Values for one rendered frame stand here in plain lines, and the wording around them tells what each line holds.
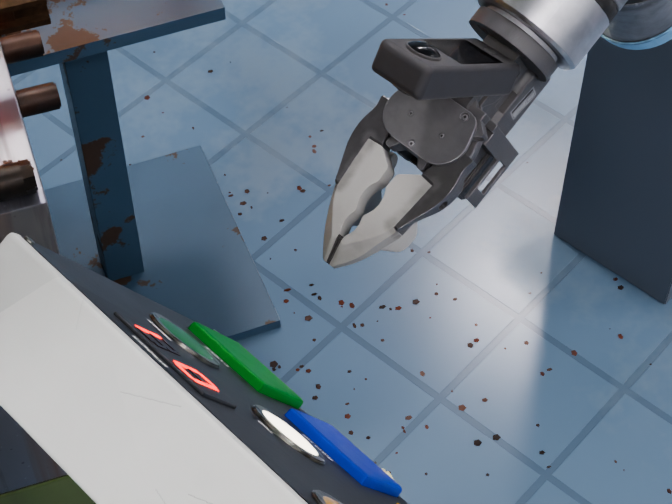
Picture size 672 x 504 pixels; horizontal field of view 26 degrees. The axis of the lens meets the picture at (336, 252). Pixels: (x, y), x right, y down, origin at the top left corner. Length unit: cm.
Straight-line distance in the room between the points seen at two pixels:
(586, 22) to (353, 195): 20
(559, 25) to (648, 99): 109
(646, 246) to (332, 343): 51
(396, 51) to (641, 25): 27
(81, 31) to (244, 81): 93
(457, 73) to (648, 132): 119
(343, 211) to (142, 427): 29
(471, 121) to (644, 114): 113
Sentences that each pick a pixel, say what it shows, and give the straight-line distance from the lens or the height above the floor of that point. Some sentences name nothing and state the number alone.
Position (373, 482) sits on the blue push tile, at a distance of 97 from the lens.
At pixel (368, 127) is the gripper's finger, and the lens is 105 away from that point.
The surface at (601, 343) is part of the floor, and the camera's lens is 232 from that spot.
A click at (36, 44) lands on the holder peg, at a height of 88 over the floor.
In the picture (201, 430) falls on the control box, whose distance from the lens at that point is 80.
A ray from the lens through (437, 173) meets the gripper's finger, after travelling 102.
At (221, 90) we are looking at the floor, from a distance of 264.
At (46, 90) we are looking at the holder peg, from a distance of 142.
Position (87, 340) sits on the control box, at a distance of 84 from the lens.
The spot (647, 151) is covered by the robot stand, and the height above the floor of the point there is 30.
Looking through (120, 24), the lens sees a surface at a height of 69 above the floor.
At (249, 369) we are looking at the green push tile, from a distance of 101.
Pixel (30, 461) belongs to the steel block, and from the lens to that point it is 160.
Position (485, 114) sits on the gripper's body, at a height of 114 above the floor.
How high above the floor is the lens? 188
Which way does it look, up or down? 52 degrees down
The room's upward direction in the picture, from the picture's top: straight up
